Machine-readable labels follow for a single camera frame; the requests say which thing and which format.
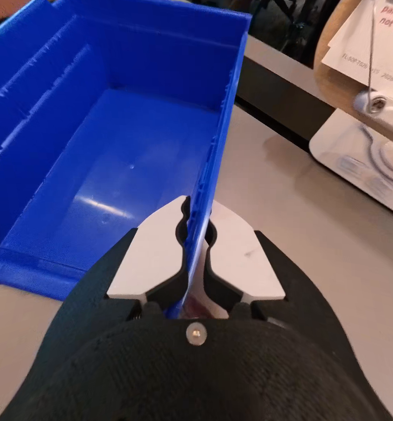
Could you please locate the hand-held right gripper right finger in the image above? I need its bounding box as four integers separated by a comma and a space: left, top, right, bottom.
201, 200, 286, 312

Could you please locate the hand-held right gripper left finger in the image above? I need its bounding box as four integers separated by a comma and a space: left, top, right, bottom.
107, 195, 191, 310

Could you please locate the blue plastic bin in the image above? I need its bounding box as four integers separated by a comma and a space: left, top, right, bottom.
0, 0, 253, 320

